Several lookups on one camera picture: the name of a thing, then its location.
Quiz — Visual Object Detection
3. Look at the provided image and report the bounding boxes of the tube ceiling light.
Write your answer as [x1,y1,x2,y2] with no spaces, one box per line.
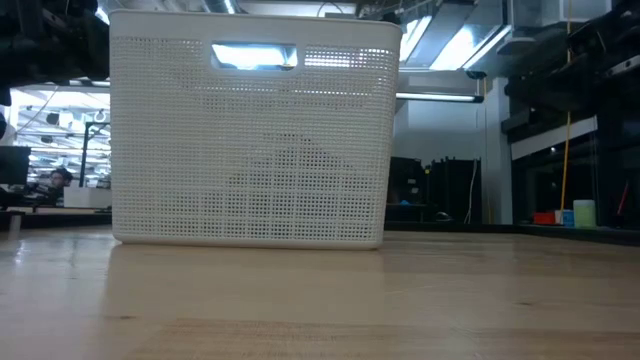
[395,91,485,105]

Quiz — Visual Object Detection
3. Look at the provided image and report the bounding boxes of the black cabinet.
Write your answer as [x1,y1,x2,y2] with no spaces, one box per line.
[387,156,484,225]

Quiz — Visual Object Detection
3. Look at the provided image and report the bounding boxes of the black background rig post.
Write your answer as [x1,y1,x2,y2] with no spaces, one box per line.
[78,121,112,189]

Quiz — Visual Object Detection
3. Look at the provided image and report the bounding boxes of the red handled tool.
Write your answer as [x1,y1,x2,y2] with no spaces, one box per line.
[616,180,631,217]

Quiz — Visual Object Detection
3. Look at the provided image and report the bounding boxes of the person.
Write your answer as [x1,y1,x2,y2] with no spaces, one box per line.
[28,167,75,205]

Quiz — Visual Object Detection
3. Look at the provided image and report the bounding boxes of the white hanging cable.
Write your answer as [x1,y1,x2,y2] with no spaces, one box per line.
[463,158,480,225]

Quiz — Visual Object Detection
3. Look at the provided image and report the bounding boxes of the yellow cable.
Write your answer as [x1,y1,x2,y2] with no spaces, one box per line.
[558,0,573,222]

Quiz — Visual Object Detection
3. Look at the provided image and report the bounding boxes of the black computer monitor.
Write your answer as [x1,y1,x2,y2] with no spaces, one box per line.
[0,145,32,186]

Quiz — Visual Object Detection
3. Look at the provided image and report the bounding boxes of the white perforated plastic basket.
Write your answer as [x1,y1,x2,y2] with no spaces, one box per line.
[108,9,404,251]

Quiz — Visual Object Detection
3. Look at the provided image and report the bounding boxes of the pale green container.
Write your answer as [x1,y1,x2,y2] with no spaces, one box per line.
[572,199,598,229]

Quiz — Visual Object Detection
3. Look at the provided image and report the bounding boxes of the white box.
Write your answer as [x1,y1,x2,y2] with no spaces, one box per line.
[63,186,113,210]

